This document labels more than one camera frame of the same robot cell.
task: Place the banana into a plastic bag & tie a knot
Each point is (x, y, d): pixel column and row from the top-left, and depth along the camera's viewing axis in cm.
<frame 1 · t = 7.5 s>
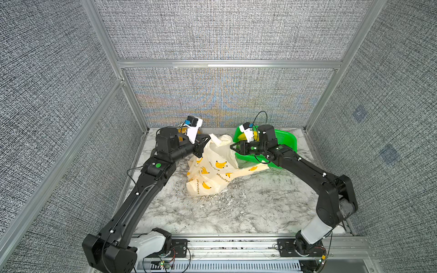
left hand: (213, 134, 67), fingers closed
right hand: (231, 141, 81), fingers open
banana print plastic bag: (212, 173, 83), point 15 cm above the table

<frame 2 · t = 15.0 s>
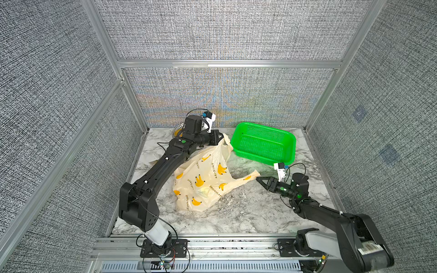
left hand: (227, 133, 78), fingers closed
right hand: (258, 175, 82), fingers open
banana print plastic bag: (207, 176, 81), point 15 cm above the table

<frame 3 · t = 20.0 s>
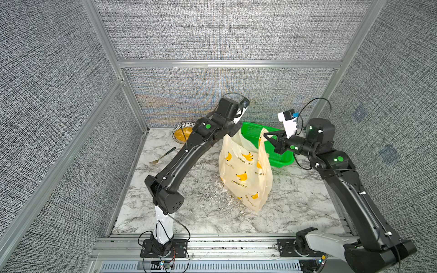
left hand: (235, 116, 73), fingers closed
right hand: (267, 130, 63), fingers closed
banana print plastic bag: (246, 170, 81), point 17 cm above the table

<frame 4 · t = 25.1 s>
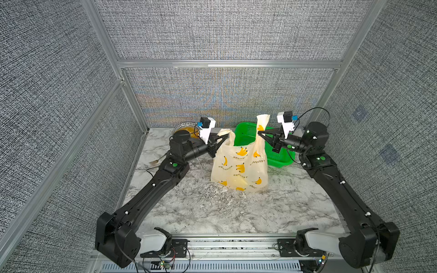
left hand: (229, 134, 66), fingers closed
right hand: (261, 128, 65), fingers closed
banana print plastic bag: (241, 168, 82), point 17 cm above the table

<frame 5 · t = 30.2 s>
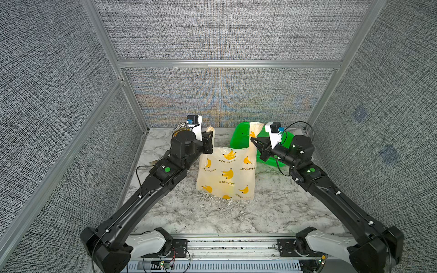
left hand: (215, 130, 66), fingers closed
right hand: (254, 134, 67), fingers closed
banana print plastic bag: (229, 173, 83), point 15 cm above the table

